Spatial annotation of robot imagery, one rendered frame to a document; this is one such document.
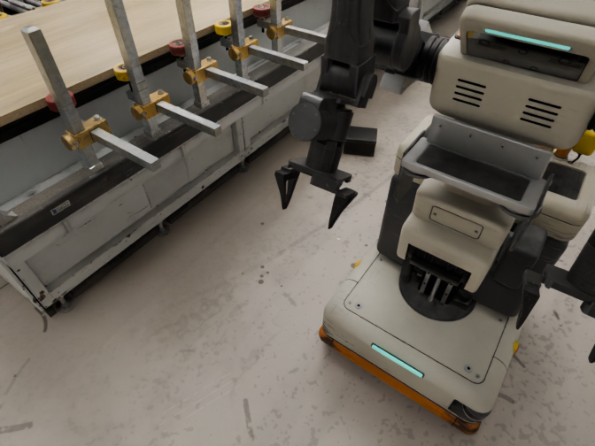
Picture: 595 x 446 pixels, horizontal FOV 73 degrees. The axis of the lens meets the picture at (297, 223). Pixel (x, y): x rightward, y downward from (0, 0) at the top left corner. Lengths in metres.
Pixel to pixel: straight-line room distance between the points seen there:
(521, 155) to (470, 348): 0.82
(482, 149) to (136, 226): 1.57
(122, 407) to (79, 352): 0.32
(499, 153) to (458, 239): 0.27
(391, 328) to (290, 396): 0.46
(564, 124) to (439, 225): 0.36
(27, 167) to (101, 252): 0.53
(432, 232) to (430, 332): 0.54
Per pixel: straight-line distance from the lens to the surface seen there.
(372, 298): 1.51
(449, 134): 0.86
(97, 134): 1.38
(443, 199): 0.99
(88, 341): 1.92
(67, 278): 1.93
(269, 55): 1.74
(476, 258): 1.02
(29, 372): 1.96
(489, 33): 0.74
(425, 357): 1.43
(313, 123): 0.60
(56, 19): 2.18
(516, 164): 0.86
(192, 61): 1.61
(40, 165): 1.64
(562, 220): 1.26
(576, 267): 0.64
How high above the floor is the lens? 1.52
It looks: 46 degrees down
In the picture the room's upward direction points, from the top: straight up
